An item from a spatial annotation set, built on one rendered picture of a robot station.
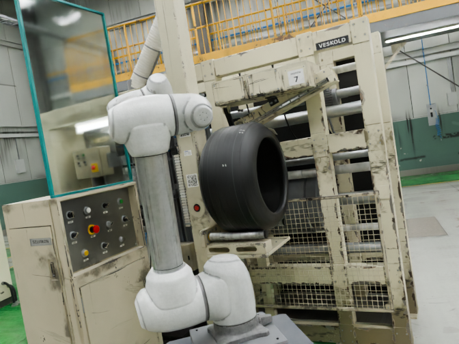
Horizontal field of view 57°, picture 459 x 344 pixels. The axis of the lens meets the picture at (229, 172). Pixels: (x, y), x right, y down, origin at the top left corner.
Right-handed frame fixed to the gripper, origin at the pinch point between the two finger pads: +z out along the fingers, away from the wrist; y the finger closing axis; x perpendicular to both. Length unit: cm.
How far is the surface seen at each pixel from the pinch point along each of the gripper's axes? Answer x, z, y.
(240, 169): 30.7, 5.6, 18.8
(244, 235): 29, 40, 35
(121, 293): -39, 50, 53
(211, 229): 11, 50, 23
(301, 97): 74, 15, -36
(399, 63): 500, 528, -653
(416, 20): 374, 252, -429
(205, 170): 13.6, 11.4, 11.7
